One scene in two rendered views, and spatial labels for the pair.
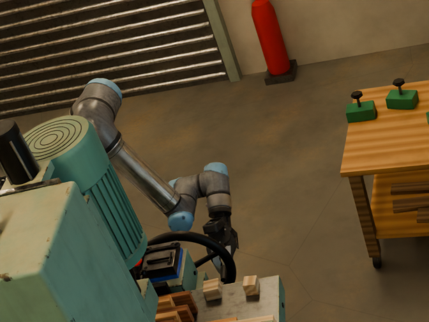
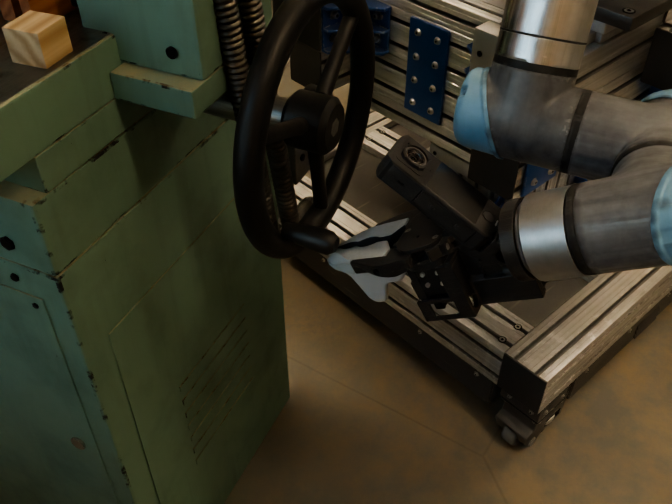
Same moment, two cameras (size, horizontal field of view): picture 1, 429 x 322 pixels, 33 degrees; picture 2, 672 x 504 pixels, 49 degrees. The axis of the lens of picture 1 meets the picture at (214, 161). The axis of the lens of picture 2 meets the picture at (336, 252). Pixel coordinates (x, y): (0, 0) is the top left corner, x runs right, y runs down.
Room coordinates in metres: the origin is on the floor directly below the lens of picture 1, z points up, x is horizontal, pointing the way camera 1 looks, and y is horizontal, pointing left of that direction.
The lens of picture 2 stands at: (1.70, -0.45, 1.21)
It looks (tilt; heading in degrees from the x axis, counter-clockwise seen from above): 41 degrees down; 98
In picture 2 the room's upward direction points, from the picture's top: straight up
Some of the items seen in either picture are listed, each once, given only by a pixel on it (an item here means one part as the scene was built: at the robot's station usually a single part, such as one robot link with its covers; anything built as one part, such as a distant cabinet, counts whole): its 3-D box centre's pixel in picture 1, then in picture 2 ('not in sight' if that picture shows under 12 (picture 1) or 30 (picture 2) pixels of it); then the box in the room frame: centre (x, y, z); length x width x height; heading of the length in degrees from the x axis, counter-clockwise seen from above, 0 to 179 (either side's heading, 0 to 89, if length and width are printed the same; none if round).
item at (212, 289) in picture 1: (212, 289); (38, 39); (1.34, 0.12, 0.92); 0.04 x 0.04 x 0.03; 78
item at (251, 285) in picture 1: (251, 285); not in sight; (1.31, 0.02, 0.92); 0.03 x 0.03 x 0.04; 69
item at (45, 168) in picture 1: (20, 170); not in sight; (1.12, 0.32, 1.54); 0.08 x 0.08 x 0.17; 74
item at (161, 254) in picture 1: (152, 262); not in sight; (1.44, 0.24, 0.99); 0.13 x 0.11 x 0.06; 74
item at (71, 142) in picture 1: (81, 200); not in sight; (1.25, 0.28, 1.35); 0.18 x 0.18 x 0.31
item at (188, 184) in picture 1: (186, 191); (645, 147); (1.88, 0.12, 0.85); 0.11 x 0.11 x 0.08; 73
